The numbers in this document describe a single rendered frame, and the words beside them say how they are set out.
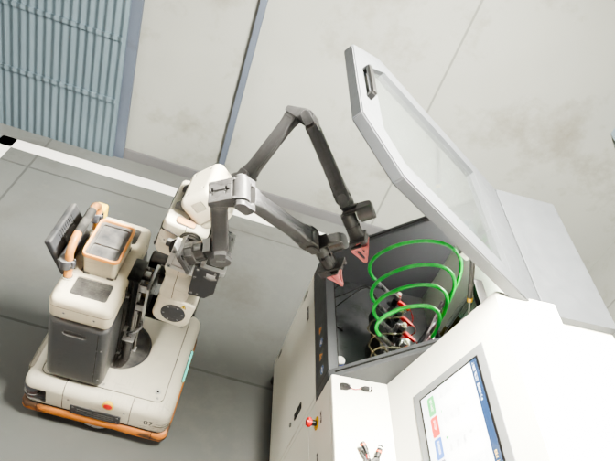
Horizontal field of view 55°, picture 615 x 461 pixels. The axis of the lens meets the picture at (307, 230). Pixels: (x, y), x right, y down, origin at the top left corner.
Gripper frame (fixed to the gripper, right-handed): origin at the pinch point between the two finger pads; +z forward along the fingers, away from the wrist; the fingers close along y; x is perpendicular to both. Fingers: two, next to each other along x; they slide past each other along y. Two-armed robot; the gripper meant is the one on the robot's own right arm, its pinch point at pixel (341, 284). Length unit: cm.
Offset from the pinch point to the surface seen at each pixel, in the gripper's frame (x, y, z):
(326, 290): 22.4, -21.0, 16.7
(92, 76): 164, -177, -95
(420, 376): -21.9, 21.0, 30.7
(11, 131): 150, -254, -90
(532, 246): 30, 63, 25
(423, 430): -41, 22, 36
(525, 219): 47, 62, 24
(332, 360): -12.7, -13.3, 24.9
